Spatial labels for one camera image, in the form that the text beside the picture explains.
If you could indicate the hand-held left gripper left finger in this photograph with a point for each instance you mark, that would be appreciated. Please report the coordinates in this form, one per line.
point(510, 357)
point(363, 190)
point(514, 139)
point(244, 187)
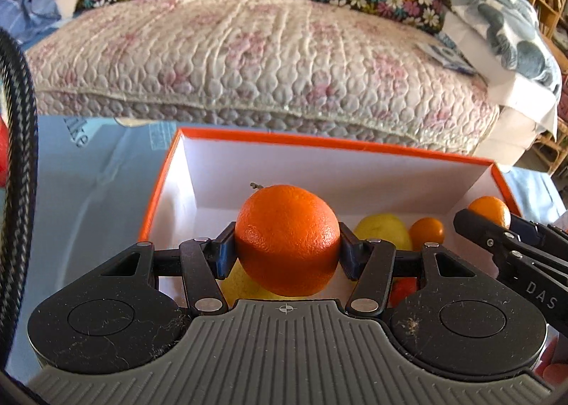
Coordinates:
point(224, 254)

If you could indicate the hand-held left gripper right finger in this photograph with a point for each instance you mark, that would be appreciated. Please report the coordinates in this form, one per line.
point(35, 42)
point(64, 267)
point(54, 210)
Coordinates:
point(350, 254)

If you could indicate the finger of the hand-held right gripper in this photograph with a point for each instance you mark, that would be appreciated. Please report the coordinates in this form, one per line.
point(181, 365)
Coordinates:
point(541, 236)
point(475, 223)

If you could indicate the small tangerine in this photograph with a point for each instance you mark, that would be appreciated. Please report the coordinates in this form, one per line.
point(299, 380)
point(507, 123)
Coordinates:
point(426, 232)
point(490, 207)

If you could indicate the yellow pear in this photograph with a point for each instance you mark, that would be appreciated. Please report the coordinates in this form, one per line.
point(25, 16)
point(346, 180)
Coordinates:
point(381, 229)
point(235, 287)

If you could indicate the large orange with stem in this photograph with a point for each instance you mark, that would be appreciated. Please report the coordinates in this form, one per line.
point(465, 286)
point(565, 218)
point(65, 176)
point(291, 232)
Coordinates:
point(284, 236)

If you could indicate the red cherry tomato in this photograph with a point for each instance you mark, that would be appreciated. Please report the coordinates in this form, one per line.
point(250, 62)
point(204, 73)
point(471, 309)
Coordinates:
point(404, 292)
point(557, 371)

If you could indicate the orange cardboard box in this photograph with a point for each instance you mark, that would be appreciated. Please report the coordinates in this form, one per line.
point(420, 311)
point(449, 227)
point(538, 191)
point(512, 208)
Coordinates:
point(310, 165)

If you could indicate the white folded sheet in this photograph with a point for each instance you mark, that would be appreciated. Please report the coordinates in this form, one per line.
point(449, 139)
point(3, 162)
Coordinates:
point(519, 112)

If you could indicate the light blue tablecloth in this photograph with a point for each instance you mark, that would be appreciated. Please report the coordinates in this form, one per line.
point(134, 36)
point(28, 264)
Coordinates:
point(88, 174)

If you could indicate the quilted floral sofa cushion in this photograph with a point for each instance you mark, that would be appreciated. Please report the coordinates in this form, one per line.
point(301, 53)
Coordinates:
point(266, 68)

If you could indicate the red soda can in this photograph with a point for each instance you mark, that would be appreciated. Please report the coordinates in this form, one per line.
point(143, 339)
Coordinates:
point(3, 152)

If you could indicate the crumpled light blue sheet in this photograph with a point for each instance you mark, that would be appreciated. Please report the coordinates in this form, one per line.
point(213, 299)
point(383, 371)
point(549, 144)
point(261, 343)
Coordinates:
point(26, 14)

